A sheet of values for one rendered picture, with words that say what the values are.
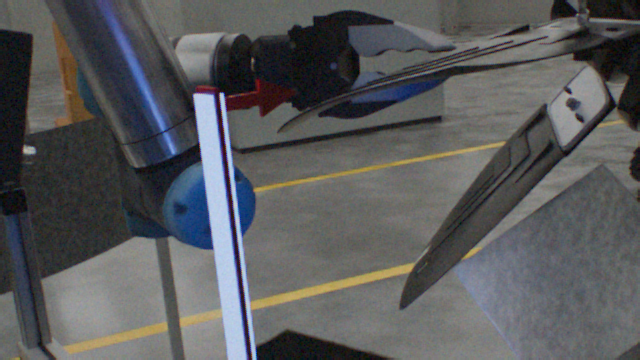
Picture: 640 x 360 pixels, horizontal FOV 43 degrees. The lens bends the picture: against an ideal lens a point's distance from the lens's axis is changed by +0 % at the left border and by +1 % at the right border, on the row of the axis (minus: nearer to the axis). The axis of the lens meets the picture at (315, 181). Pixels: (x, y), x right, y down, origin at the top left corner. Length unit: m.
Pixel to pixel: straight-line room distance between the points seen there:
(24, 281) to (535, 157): 0.60
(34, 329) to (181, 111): 0.46
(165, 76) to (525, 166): 0.36
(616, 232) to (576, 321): 0.08
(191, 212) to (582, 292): 0.31
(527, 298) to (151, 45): 0.36
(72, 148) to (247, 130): 4.42
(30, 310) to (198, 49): 0.43
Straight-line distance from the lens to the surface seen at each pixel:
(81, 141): 2.42
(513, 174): 0.82
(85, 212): 2.44
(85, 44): 0.65
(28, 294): 1.03
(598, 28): 0.71
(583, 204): 0.69
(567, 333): 0.66
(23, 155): 1.08
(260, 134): 6.78
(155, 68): 0.65
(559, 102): 0.84
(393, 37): 0.70
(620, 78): 0.79
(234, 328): 0.53
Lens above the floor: 1.24
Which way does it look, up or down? 13 degrees down
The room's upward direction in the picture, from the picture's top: 6 degrees counter-clockwise
